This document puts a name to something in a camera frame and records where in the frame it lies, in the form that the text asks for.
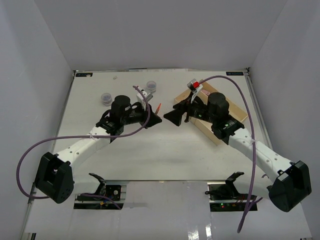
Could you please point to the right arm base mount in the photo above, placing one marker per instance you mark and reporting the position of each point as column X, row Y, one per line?
column 224, row 197

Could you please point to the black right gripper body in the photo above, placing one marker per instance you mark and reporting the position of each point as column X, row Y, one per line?
column 200, row 111

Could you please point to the clear jar purple beads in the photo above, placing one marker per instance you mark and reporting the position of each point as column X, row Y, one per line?
column 151, row 86

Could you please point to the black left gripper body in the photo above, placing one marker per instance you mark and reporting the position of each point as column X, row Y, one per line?
column 134, row 116

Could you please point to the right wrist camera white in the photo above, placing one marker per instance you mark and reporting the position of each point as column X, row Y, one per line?
column 195, row 87

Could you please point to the clear jar blue beads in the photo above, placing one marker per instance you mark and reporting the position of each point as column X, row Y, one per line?
column 106, row 99

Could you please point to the cream wooden divided tray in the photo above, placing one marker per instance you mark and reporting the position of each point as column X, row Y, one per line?
column 203, row 126

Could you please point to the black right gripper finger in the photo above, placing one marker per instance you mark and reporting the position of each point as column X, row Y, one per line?
column 182, row 105
column 175, row 116

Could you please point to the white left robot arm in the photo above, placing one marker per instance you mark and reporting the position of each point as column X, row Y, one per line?
column 56, row 177

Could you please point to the pink chunky highlighter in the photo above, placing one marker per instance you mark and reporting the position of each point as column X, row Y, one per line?
column 207, row 93

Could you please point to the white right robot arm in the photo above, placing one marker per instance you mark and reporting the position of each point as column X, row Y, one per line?
column 290, row 180

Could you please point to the beige slim orange-tip pen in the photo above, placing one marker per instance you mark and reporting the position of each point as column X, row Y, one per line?
column 157, row 109

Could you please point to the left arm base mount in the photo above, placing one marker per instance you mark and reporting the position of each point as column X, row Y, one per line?
column 114, row 195

